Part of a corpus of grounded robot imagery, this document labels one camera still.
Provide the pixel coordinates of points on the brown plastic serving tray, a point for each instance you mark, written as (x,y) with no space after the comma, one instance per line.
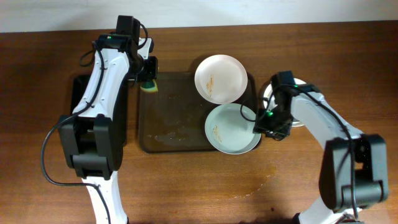
(173,119)

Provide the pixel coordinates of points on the small black tray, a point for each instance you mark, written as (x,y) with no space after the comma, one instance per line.
(77,90)

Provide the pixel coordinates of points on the green yellow sponge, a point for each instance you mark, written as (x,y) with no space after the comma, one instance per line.
(149,86)

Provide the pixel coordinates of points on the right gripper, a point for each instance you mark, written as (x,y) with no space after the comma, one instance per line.
(262,124)

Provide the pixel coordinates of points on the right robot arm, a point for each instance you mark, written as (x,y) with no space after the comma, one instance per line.
(353,174)

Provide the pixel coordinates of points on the cream plate top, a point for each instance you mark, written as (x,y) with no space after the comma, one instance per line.
(221,79)

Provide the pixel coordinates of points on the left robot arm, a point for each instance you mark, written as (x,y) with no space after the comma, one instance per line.
(94,134)

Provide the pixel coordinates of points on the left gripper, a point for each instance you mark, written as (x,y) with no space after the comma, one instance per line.
(153,70)

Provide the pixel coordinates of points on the pale blue plate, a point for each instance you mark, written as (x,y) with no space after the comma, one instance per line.
(230,129)

